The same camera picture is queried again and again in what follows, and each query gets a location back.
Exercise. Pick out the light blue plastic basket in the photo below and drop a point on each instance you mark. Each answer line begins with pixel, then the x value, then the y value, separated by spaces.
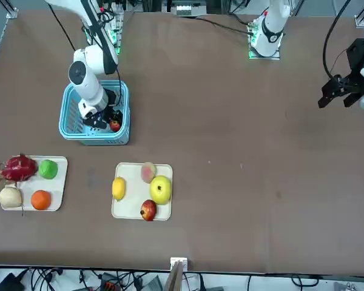
pixel 109 141

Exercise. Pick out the large yellow-green fruit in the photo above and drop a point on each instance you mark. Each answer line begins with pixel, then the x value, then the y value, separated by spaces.
pixel 160 189

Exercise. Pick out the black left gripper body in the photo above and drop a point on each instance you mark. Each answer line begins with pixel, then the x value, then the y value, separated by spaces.
pixel 356 57

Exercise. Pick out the orange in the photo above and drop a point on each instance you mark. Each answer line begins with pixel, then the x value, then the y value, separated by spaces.
pixel 41 200

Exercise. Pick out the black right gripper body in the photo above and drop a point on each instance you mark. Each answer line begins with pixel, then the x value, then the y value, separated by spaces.
pixel 109 109

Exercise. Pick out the yellow lemon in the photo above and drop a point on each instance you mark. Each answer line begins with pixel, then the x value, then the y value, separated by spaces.
pixel 118 189

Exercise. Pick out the pink peach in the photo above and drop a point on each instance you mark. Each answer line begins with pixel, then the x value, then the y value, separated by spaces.
pixel 148 172

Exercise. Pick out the green apple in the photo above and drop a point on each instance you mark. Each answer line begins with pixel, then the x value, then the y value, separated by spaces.
pixel 48 169

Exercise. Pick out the dark grey box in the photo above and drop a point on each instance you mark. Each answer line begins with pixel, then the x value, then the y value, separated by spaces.
pixel 9 283

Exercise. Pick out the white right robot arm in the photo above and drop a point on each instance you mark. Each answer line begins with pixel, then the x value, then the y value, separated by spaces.
pixel 88 82

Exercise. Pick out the black ribbed power adapter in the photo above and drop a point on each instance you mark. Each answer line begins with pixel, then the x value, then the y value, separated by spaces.
pixel 153 285

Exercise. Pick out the beige plastic tray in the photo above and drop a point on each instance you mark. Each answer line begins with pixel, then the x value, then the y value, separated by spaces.
pixel 59 188
pixel 133 206

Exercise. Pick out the red dragon fruit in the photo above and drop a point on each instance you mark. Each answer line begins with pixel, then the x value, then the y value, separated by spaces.
pixel 18 168

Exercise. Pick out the red apple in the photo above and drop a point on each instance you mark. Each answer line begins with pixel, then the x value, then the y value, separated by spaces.
pixel 115 126

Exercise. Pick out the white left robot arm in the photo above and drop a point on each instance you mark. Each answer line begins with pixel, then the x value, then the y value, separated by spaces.
pixel 271 27

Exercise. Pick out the aluminium frame post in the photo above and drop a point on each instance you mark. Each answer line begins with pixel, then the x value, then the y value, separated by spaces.
pixel 177 272

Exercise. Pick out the aluminium corner bracket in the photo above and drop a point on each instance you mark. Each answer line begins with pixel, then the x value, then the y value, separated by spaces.
pixel 360 21
pixel 12 13

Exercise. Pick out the red pomegranate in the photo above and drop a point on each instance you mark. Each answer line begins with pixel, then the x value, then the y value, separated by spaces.
pixel 148 210

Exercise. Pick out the pale round pear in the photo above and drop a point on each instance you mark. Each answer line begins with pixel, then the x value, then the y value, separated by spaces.
pixel 10 197

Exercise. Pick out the black orange electronic device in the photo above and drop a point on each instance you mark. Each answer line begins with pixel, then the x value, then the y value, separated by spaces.
pixel 109 285

